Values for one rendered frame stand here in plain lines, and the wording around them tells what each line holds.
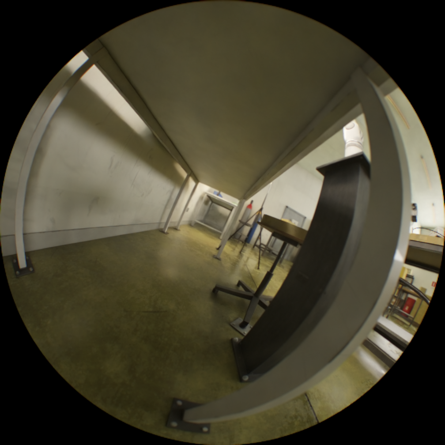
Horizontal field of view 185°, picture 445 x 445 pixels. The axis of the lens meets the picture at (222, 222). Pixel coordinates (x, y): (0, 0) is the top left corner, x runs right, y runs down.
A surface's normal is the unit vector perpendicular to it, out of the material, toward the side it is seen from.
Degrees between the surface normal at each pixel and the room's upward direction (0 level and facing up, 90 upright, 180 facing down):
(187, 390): 0
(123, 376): 0
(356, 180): 90
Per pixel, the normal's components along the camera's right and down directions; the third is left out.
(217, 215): -0.01, 0.03
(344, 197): -0.90, -0.41
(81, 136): 0.91, 0.42
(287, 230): -0.58, -0.24
